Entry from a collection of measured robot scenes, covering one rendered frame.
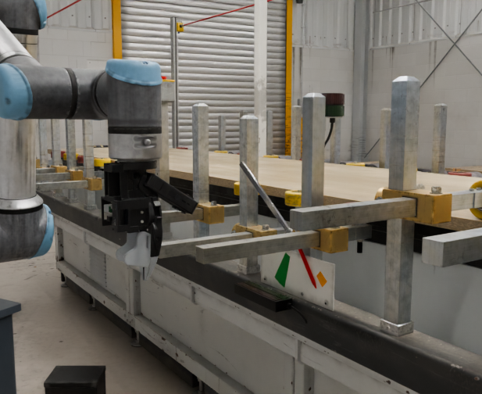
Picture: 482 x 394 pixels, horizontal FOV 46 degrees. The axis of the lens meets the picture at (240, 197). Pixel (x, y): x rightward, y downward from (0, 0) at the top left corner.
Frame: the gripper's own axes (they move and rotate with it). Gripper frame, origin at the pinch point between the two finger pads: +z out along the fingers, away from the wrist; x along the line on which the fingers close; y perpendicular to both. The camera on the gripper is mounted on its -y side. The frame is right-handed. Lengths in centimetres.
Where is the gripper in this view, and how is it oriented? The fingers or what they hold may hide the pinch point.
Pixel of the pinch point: (148, 272)
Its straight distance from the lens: 104.3
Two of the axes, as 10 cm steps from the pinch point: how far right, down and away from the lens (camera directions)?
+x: 5.7, 1.2, -8.2
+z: -0.1, 9.9, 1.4
